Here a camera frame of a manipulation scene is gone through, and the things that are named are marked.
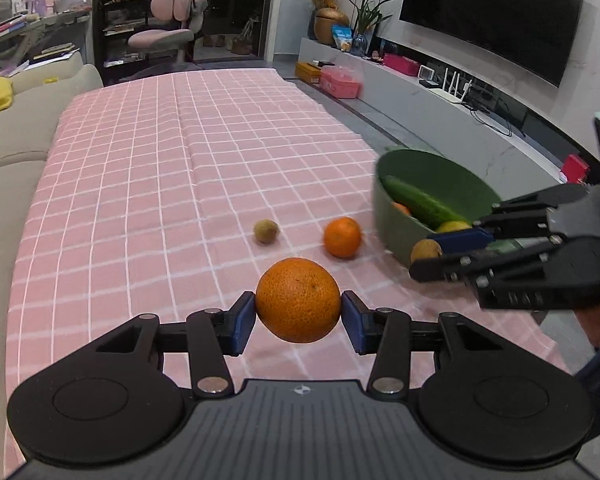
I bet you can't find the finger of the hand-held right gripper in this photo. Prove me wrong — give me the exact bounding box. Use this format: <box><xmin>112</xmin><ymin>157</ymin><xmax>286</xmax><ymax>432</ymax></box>
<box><xmin>408</xmin><ymin>234</ymin><xmax>572</xmax><ymax>284</ymax></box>
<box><xmin>426</xmin><ymin>183</ymin><xmax>592</xmax><ymax>257</ymax></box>

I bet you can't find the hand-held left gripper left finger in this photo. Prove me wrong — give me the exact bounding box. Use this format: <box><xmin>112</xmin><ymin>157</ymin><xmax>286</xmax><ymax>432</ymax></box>
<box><xmin>95</xmin><ymin>291</ymin><xmax>257</xmax><ymax>395</ymax></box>

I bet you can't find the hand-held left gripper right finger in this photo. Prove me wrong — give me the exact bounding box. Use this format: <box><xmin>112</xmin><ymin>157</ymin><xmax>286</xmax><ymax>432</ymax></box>
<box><xmin>341</xmin><ymin>290</ymin><xmax>511</xmax><ymax>395</ymax></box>

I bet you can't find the small brown kiwi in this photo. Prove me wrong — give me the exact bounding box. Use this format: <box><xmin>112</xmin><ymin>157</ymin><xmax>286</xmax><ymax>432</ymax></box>
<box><xmin>410</xmin><ymin>239</ymin><xmax>444</xmax><ymax>265</ymax></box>
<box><xmin>253</xmin><ymin>218</ymin><xmax>281</xmax><ymax>245</ymax></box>

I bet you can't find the green cucumber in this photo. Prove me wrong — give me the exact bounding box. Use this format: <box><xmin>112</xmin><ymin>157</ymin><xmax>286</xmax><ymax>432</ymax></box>
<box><xmin>382</xmin><ymin>175</ymin><xmax>467</xmax><ymax>230</ymax></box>

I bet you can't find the green colander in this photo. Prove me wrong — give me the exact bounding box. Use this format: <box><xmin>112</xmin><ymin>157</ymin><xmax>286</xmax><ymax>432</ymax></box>
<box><xmin>372</xmin><ymin>149</ymin><xmax>528</xmax><ymax>269</ymax></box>

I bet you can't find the large orange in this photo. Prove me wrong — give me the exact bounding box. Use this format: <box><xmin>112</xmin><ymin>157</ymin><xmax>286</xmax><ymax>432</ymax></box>
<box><xmin>255</xmin><ymin>257</ymin><xmax>343</xmax><ymax>345</ymax></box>

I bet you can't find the red box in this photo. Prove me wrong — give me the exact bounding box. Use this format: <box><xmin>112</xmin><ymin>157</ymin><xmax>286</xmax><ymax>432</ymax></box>
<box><xmin>562</xmin><ymin>154</ymin><xmax>591</xmax><ymax>185</ymax></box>

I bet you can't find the grey television console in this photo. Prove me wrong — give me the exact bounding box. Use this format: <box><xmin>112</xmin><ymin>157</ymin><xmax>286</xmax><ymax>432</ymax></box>
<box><xmin>297</xmin><ymin>37</ymin><xmax>589</xmax><ymax>187</ymax></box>

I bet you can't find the white router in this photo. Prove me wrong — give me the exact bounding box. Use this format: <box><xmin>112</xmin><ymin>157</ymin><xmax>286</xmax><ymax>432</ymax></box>
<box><xmin>432</xmin><ymin>71</ymin><xmax>474</xmax><ymax>106</ymax></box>

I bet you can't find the pink checked tablecloth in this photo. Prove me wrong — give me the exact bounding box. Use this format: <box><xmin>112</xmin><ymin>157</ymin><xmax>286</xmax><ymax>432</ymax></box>
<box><xmin>4</xmin><ymin>67</ymin><xmax>577</xmax><ymax>477</ymax></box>

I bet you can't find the magenta box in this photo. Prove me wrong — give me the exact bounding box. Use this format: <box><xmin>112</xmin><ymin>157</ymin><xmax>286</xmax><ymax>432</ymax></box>
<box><xmin>383</xmin><ymin>52</ymin><xmax>421</xmax><ymax>76</ymax></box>

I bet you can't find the pink storage box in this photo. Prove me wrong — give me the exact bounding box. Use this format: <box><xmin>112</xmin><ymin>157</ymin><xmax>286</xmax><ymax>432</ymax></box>
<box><xmin>320</xmin><ymin>66</ymin><xmax>364</xmax><ymax>100</ymax></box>

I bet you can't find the orange box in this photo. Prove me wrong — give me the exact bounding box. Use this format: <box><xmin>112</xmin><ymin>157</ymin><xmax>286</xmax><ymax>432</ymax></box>
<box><xmin>295</xmin><ymin>61</ymin><xmax>336</xmax><ymax>84</ymax></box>

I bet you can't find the black television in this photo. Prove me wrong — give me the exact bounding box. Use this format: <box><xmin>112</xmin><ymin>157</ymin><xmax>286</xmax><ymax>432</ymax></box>
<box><xmin>399</xmin><ymin>0</ymin><xmax>587</xmax><ymax>89</ymax></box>

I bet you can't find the blue snack bag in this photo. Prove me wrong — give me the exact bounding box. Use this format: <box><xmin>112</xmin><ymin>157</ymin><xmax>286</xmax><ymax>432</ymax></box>
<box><xmin>331</xmin><ymin>25</ymin><xmax>355</xmax><ymax>54</ymax></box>

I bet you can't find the green potted plant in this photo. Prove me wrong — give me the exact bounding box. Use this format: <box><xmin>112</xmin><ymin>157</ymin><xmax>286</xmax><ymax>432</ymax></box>
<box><xmin>347</xmin><ymin>0</ymin><xmax>404</xmax><ymax>37</ymax></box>

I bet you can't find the golden round vase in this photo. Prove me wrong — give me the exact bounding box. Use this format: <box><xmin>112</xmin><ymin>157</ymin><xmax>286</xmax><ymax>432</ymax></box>
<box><xmin>314</xmin><ymin>6</ymin><xmax>352</xmax><ymax>46</ymax></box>

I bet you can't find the beige sofa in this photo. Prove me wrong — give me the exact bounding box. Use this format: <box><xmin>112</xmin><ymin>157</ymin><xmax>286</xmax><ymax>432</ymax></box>
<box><xmin>0</xmin><ymin>50</ymin><xmax>105</xmax><ymax>466</ymax></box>

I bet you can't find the pink office chair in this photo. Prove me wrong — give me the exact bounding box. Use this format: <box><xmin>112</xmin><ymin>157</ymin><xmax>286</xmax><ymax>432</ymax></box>
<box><xmin>127</xmin><ymin>0</ymin><xmax>209</xmax><ymax>69</ymax></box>

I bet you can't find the black shelf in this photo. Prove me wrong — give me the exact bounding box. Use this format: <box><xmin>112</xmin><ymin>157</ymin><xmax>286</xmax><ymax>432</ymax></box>
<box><xmin>96</xmin><ymin>0</ymin><xmax>154</xmax><ymax>69</ymax></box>

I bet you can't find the cluttered desk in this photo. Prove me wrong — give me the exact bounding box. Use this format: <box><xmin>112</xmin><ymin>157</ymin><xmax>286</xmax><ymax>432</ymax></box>
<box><xmin>0</xmin><ymin>7</ymin><xmax>94</xmax><ymax>79</ymax></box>

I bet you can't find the stack of books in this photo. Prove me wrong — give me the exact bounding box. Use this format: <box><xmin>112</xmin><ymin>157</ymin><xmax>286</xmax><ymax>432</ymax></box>
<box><xmin>0</xmin><ymin>15</ymin><xmax>29</xmax><ymax>44</ymax></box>

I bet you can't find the black cable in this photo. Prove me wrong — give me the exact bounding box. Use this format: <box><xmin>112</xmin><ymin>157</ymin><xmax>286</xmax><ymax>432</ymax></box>
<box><xmin>469</xmin><ymin>94</ymin><xmax>527</xmax><ymax>137</ymax></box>

